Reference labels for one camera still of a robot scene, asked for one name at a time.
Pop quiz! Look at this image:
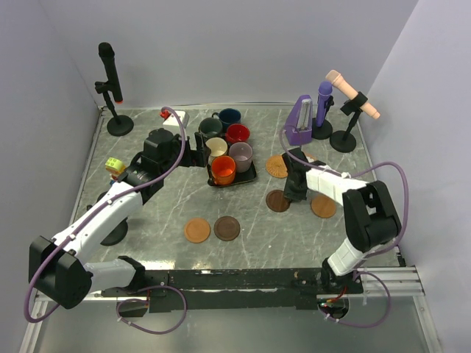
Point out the dark wood coaster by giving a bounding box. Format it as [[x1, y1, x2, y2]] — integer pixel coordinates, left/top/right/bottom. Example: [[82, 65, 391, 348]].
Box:
[[266, 190, 291, 213], [214, 216, 241, 241]]

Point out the woven rattan coaster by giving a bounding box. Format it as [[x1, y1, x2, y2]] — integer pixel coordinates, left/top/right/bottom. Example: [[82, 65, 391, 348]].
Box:
[[266, 154, 288, 179], [304, 152, 316, 164]]

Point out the light wood coaster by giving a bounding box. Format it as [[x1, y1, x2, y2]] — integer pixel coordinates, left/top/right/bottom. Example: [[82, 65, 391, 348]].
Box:
[[311, 195, 336, 218], [183, 218, 211, 243]]

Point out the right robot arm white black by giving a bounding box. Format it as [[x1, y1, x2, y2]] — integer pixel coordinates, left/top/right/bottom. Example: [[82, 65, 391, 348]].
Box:
[[282, 148, 402, 293]]

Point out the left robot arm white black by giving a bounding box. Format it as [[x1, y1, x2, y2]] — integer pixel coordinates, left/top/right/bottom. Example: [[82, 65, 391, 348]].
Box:
[[29, 129, 210, 309]]

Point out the cream mug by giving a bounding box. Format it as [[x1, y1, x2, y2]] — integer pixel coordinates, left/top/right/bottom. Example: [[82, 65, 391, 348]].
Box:
[[205, 137, 228, 165]]

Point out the dark green mug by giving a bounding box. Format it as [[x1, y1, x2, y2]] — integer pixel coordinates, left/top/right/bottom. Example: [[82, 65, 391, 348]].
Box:
[[198, 118, 224, 140]]

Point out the orange mug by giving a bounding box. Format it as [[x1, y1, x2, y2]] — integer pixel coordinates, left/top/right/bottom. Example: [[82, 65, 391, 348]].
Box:
[[210, 155, 236, 186]]

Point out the red mug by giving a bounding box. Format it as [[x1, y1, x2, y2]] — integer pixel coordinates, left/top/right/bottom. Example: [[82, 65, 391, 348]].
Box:
[[225, 124, 250, 143]]

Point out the blue mug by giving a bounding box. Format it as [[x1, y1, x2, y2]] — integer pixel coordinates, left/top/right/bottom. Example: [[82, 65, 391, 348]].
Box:
[[211, 108, 241, 131]]

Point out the lilac mug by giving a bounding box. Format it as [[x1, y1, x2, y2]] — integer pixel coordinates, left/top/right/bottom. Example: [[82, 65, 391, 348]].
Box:
[[228, 142, 253, 173]]

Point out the black serving tray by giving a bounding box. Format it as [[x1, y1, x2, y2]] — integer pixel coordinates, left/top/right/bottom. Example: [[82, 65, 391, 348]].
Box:
[[206, 144, 257, 188]]

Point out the purple metronome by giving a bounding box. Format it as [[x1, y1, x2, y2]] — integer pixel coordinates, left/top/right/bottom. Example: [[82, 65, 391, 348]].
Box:
[[284, 95, 314, 146]]

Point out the purple microphone black stand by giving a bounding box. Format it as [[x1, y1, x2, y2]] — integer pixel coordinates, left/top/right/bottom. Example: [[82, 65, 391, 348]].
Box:
[[311, 96, 333, 140]]

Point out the colourful toy block figure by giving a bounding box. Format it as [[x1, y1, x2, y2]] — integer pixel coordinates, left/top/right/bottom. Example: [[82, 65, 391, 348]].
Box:
[[105, 157, 126, 185]]

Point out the left black microphone stand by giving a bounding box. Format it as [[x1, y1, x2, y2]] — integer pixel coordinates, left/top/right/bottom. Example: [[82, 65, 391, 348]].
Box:
[[95, 82, 134, 137]]

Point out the black round stand base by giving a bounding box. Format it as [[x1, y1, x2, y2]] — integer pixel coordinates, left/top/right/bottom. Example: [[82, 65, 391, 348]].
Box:
[[100, 218, 128, 246]]

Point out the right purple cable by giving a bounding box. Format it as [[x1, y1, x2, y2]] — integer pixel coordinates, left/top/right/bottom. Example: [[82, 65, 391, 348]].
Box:
[[280, 124, 410, 328]]

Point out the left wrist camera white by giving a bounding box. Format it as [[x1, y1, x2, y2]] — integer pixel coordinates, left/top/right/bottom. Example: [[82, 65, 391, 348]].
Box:
[[159, 107, 190, 128]]

